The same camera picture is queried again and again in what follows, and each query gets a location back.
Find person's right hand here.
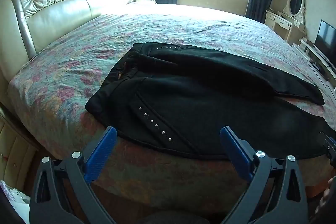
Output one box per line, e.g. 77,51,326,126
315,177,336,216

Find black studded pants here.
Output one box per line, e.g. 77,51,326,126
85,42,336,160

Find white oval vanity mirror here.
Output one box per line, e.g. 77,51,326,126
287,0,306,18

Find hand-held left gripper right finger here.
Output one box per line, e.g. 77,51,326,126
220,126,307,224

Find cream padded bedside cabinet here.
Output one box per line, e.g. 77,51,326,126
0,109,38,194

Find white and purple cloth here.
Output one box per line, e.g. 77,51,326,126
0,181,30,224

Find floral bedspread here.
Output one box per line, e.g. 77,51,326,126
8,4,336,203

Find cream tufted leather headboard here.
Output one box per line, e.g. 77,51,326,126
0,0,134,109

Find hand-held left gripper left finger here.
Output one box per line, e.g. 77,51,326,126
29,126,118,224

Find black flat screen television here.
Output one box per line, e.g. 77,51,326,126
314,20,336,65

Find white television stand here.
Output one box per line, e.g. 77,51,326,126
293,38,336,94

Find cream dressing table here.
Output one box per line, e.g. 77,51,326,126
265,9,306,44

